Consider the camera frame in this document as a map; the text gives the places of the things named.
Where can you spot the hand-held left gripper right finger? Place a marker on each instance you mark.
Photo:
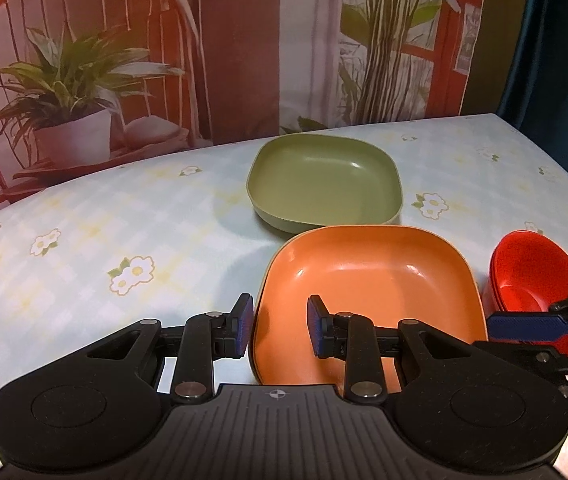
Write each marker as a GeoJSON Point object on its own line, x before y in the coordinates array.
{"type": "Point", "coordinates": [318, 327]}

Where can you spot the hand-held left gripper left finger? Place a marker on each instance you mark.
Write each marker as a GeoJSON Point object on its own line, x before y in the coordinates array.
{"type": "Point", "coordinates": [245, 327]}

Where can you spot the red bowl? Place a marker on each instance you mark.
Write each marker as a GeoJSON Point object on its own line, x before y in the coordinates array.
{"type": "Point", "coordinates": [534, 270]}
{"type": "Point", "coordinates": [492, 296]}

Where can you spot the orange square plate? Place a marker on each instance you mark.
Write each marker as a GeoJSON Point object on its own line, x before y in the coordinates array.
{"type": "Point", "coordinates": [364, 270]}

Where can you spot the green square plate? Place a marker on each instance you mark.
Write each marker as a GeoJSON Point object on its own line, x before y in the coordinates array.
{"type": "Point", "coordinates": [324, 180]}

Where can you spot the teal curtain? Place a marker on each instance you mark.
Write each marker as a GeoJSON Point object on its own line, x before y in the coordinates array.
{"type": "Point", "coordinates": [559, 50]}

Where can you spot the printed room scene backdrop cloth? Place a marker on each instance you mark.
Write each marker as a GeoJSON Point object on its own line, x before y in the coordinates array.
{"type": "Point", "coordinates": [239, 50]}

